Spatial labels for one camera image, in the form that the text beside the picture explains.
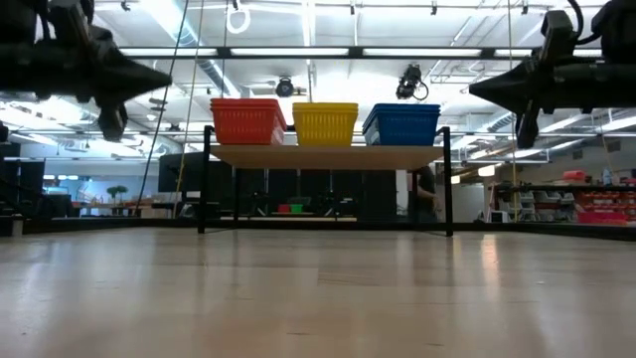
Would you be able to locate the black overhead camera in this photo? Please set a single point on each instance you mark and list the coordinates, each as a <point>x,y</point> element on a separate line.
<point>410,82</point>

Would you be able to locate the wooden shelf with black legs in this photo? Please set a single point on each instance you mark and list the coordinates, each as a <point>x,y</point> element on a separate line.
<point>323,156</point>

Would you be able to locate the orange plastic basket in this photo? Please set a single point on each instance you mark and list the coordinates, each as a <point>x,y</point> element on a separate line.
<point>246,100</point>
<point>246,126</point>
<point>246,104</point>

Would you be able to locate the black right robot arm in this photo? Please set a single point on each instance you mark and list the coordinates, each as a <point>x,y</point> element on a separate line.
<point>618,30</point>

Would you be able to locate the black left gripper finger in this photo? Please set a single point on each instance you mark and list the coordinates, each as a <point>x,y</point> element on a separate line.
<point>119,67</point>
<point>111,114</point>

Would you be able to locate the blue plastic basket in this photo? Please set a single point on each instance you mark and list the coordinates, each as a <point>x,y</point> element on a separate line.
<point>405,109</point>
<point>405,105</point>
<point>402,130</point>

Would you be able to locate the black partition screen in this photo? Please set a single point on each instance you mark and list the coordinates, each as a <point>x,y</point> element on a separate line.
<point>318,191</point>

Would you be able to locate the yellow plastic basket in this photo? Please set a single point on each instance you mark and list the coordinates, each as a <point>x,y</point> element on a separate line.
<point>325,129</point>
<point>325,108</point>
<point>325,104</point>

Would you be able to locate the tiny green bin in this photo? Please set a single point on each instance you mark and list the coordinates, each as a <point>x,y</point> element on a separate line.
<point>296,208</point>

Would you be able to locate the black metal rig frame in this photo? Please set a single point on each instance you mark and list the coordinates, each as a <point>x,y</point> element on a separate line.
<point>571,231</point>

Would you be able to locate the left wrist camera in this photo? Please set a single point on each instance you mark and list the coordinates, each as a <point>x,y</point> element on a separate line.
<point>74,25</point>

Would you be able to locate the round black ceiling fixture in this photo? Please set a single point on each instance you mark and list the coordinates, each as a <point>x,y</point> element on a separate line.
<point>284,87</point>

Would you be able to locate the black equipment cabinet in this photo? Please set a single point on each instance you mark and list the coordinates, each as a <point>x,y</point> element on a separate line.
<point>30,189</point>

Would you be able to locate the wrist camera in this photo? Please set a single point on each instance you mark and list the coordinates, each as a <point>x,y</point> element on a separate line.
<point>557,35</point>
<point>74,25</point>

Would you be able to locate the person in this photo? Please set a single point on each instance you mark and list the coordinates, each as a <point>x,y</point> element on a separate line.
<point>425,194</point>

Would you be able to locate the tiny red bin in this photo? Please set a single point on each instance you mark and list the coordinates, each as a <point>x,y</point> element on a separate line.
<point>283,208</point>

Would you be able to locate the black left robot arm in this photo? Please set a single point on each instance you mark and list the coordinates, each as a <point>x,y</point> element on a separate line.
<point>17,20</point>

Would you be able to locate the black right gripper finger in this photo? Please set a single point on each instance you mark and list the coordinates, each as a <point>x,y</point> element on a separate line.
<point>527,124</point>
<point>522,77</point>

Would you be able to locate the green potted plant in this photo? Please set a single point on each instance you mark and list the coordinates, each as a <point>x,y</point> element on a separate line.
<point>117,191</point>

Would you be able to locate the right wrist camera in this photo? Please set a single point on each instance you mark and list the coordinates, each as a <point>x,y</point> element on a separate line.
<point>557,35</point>

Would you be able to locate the silver ventilation duct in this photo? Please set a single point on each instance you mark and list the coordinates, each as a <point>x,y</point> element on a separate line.
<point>208,64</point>

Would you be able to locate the storage rack with bins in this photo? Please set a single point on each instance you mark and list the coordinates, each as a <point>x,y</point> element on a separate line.
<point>601,204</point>

